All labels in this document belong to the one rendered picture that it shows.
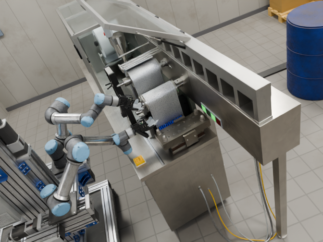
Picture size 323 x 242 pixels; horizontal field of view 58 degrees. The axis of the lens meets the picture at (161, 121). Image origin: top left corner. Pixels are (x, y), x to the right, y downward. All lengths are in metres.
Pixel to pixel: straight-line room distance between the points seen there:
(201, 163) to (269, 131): 0.90
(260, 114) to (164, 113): 0.94
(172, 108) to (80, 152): 0.75
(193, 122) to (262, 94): 0.91
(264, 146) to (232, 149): 1.75
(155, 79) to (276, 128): 1.11
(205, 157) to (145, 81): 0.75
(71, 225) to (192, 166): 1.04
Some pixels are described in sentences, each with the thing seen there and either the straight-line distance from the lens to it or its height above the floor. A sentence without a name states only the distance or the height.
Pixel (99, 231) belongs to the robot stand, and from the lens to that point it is 2.92.
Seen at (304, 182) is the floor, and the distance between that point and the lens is 3.05.
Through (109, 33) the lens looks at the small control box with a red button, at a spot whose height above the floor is 1.64.
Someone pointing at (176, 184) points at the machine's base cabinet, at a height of 0.64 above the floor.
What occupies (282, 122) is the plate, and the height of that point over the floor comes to 1.39.
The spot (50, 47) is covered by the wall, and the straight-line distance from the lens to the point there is 5.40.
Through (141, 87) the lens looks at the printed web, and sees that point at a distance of 2.30.
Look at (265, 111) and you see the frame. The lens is 1.46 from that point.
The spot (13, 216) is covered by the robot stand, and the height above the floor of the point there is 0.84.
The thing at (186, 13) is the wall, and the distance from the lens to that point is 5.51.
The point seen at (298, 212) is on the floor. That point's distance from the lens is 2.88.
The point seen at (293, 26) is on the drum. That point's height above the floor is 0.92.
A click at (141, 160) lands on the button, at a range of 2.21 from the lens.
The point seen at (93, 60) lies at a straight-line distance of 2.98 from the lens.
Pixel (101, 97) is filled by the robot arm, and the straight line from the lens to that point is 1.99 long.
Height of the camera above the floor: 2.47
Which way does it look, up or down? 39 degrees down
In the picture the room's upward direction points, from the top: 21 degrees counter-clockwise
